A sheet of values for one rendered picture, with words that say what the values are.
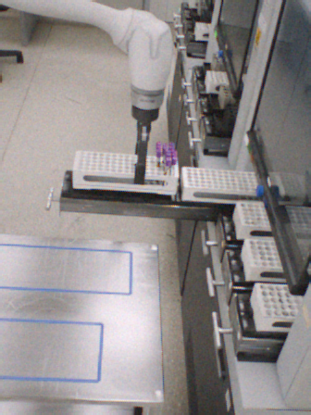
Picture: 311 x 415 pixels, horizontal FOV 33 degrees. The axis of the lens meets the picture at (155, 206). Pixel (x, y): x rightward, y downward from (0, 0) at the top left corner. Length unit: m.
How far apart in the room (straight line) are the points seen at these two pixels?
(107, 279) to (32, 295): 0.18
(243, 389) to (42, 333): 0.46
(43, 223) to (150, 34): 1.55
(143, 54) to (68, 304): 0.61
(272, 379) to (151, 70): 0.77
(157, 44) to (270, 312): 0.67
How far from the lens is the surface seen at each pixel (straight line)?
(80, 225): 2.64
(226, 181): 1.57
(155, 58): 1.30
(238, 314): 1.26
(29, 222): 2.67
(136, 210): 1.52
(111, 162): 1.51
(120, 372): 1.10
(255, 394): 1.23
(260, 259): 1.32
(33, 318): 1.19
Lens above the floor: 1.74
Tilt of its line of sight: 38 degrees down
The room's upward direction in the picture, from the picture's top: 8 degrees clockwise
